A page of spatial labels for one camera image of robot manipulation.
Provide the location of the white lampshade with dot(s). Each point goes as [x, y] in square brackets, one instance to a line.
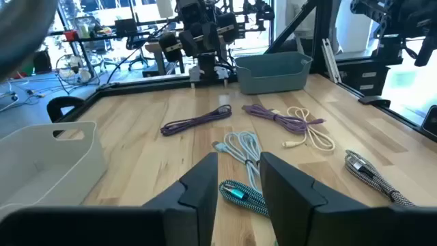
[165, 8]

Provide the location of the black background robot arm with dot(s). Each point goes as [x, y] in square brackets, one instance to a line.
[261, 13]

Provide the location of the black side table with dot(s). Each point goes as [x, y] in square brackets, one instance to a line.
[102, 37]

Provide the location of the black office chair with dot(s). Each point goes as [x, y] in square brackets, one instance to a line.
[136, 48]

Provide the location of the red box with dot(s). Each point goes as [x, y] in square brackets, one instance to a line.
[71, 35]

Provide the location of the white floor fan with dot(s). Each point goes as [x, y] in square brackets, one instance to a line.
[73, 70]

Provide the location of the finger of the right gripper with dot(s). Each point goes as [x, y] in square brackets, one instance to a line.
[210, 36]
[188, 42]

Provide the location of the black bag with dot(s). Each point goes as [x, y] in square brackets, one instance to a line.
[42, 61]

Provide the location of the teal plastic bin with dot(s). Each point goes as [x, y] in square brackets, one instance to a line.
[273, 73]

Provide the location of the black frame bracket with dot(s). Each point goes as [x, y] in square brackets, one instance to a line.
[373, 100]

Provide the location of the white plastic bin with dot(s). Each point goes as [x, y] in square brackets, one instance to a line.
[41, 171]

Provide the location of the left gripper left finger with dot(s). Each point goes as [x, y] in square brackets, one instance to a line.
[201, 191]

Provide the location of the wooden workbench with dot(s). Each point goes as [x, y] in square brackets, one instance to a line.
[158, 51]

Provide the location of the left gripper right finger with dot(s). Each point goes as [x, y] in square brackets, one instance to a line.
[290, 198]

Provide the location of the black vertical frame post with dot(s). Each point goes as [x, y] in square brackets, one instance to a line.
[322, 34]

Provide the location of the black diagonal frame brace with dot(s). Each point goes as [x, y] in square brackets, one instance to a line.
[293, 25]

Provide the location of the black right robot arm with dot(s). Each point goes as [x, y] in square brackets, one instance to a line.
[208, 68]

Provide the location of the white aluminium bars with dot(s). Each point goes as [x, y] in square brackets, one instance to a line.
[330, 61]

